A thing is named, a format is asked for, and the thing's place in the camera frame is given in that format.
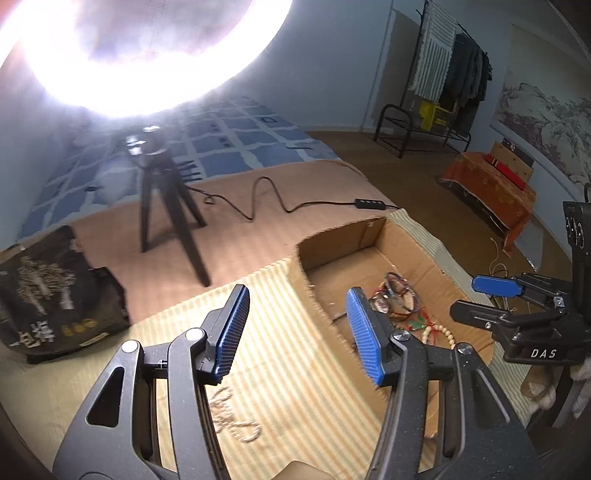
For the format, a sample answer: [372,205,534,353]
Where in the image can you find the cream bead bracelet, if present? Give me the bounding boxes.
[418,323,459,352]

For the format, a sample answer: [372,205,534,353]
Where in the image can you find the orange covered low table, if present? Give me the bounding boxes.
[438,152,537,253]

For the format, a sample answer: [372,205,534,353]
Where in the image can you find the black clothes rack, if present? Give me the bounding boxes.
[405,0,493,149]

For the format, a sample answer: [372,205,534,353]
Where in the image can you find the red string bracelet green bead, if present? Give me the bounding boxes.
[397,295,437,345]

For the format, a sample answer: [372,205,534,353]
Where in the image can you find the person's right hand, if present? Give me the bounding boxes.
[521,368,562,411]

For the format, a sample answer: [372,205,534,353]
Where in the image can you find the black printed snack bag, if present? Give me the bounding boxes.
[0,225,133,365]

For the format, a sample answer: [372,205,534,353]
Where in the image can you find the striped hanging towel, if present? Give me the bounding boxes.
[409,2,461,100]

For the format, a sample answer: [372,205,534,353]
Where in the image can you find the yellow striped cloth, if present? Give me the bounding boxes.
[0,208,536,480]

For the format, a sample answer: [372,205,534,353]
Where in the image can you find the black tripod stand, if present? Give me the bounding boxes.
[113,124,213,288]

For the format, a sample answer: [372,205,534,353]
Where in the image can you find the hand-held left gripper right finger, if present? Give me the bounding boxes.
[346,286,541,480]

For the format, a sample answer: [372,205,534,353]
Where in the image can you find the blue checked bedsheet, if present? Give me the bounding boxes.
[18,95,343,232]

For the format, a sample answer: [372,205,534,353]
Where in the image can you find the black power cable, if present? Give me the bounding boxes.
[182,177,400,220]

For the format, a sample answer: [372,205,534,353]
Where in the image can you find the dark hanging clothes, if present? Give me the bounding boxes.
[438,34,493,112]

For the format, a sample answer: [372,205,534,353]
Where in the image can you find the landscape wall painting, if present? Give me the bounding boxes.
[489,65,591,191]

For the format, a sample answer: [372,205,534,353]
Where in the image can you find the brown wooden bead necklace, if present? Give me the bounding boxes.
[208,387,263,445]

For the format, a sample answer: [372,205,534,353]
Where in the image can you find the pale door panel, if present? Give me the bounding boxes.
[365,9,424,133]

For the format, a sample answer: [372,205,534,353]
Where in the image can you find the dark thin bangle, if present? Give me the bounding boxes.
[382,273,414,302]

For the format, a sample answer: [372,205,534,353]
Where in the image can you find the white cord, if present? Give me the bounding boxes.
[489,237,509,278]

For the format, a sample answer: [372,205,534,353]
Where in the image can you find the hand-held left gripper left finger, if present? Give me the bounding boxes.
[52,284,252,480]

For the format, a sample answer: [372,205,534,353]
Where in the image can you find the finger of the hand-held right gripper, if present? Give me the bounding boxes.
[471,272,574,306]
[450,300,514,331]

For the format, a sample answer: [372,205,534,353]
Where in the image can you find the brown cardboard box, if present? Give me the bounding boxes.
[291,217,496,439]

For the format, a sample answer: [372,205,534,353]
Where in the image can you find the yellow crate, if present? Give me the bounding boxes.
[418,100,451,133]

